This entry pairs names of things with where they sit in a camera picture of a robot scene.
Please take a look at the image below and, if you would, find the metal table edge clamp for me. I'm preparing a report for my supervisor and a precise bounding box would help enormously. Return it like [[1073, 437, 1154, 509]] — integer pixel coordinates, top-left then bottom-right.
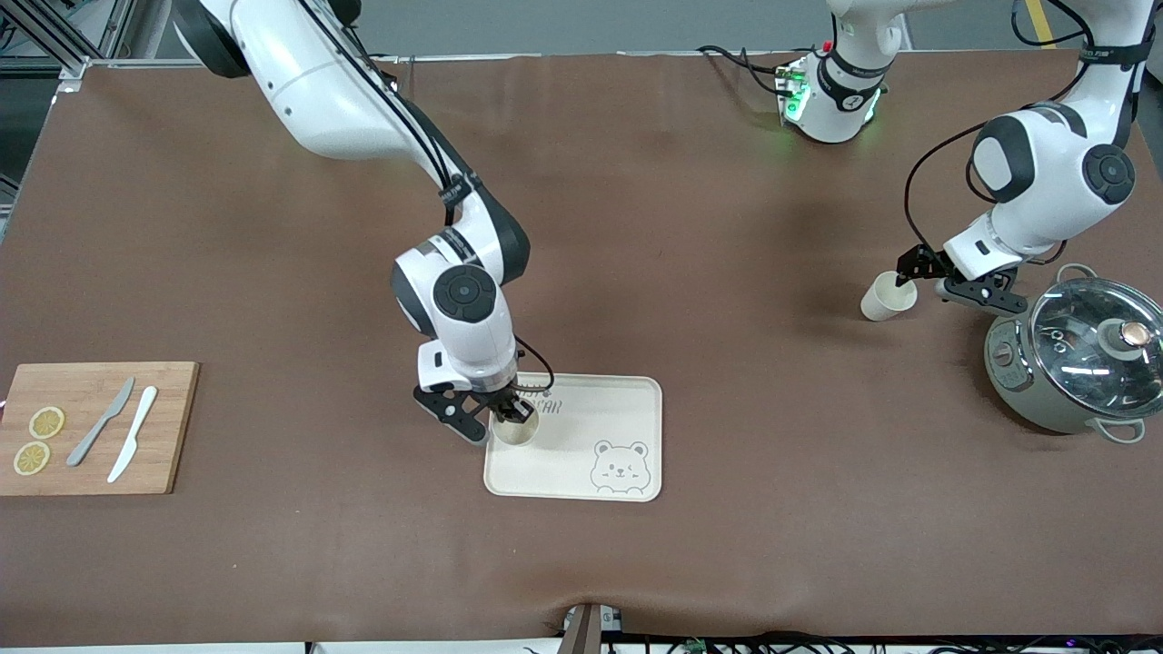
[[562, 601, 624, 654]]

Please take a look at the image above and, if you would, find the glass pot lid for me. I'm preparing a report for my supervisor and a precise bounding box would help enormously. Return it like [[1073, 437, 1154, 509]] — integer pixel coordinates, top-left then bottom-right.
[[1029, 278, 1163, 419]]

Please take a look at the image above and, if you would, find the black base cable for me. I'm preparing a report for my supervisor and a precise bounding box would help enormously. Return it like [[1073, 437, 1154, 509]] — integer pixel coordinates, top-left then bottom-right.
[[697, 43, 823, 99]]

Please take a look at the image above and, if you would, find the wooden cutting board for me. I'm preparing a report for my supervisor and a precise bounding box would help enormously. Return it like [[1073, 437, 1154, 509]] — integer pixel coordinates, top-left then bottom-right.
[[0, 362, 201, 497]]

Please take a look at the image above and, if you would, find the aluminium frame strut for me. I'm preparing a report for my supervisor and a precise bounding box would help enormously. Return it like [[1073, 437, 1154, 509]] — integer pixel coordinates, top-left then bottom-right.
[[0, 0, 139, 84]]

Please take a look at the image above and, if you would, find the cream tray with bear print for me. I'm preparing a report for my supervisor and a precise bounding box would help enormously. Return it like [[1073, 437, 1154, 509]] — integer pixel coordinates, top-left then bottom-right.
[[483, 372, 663, 503]]

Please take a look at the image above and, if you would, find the white plastic knife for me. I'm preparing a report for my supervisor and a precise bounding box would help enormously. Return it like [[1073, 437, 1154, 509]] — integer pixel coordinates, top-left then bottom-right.
[[107, 386, 159, 484]]

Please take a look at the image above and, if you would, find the white IKEA cup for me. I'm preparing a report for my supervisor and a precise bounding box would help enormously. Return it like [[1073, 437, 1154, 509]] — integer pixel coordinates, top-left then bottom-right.
[[860, 270, 919, 323], [491, 403, 541, 448]]

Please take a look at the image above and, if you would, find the grey pot with glass lid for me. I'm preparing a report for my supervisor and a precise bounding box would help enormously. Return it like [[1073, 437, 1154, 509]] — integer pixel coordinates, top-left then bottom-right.
[[984, 263, 1163, 445]]

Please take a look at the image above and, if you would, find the grey plastic knife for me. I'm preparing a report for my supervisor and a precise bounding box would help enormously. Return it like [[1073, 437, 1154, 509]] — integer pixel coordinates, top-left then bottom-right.
[[66, 377, 136, 468]]

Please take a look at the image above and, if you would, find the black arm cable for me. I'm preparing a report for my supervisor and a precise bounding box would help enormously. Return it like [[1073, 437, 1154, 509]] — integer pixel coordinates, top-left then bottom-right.
[[295, 0, 557, 393], [902, 0, 1096, 257]]

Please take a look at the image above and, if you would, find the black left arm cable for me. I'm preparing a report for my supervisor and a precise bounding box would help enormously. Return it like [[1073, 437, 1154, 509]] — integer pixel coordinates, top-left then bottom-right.
[[902, 0, 1096, 257]]

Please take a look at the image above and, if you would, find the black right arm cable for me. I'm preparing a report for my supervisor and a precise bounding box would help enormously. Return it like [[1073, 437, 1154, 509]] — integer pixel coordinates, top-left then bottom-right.
[[295, 0, 557, 393]]

